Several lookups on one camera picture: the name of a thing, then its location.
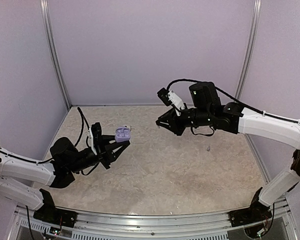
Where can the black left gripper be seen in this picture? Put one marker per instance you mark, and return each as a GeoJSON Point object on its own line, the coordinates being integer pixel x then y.
{"type": "Point", "coordinates": [106, 150]}

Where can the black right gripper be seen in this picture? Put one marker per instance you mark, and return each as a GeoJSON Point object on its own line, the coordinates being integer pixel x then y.
{"type": "Point", "coordinates": [175, 127]}

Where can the purple round earbud case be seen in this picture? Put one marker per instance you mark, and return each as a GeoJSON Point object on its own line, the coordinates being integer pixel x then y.
{"type": "Point", "coordinates": [122, 134]}

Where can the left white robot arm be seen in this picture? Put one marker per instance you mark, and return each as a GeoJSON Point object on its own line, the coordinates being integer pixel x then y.
{"type": "Point", "coordinates": [57, 173]}

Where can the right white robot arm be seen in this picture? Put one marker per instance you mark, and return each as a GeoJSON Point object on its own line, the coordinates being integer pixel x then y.
{"type": "Point", "coordinates": [218, 110]}

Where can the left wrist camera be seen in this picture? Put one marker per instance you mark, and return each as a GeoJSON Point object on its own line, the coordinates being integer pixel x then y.
{"type": "Point", "coordinates": [95, 133]}

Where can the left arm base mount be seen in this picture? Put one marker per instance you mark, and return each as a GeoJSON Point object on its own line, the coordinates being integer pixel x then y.
{"type": "Point", "coordinates": [49, 213]}

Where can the front aluminium rail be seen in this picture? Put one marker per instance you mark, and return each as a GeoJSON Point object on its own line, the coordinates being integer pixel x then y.
{"type": "Point", "coordinates": [104, 226]}

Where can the right aluminium frame post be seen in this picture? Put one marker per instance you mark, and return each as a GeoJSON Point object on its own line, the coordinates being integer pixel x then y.
{"type": "Point", "coordinates": [257, 5]}

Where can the aluminium frame post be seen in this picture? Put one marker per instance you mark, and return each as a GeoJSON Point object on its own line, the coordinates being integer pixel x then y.
{"type": "Point", "coordinates": [257, 5]}
{"type": "Point", "coordinates": [45, 12]}

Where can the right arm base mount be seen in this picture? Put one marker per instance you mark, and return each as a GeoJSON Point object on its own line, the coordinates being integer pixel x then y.
{"type": "Point", "coordinates": [254, 213]}

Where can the left aluminium frame post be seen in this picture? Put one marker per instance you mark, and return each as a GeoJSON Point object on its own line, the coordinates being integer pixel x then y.
{"type": "Point", "coordinates": [45, 12]}

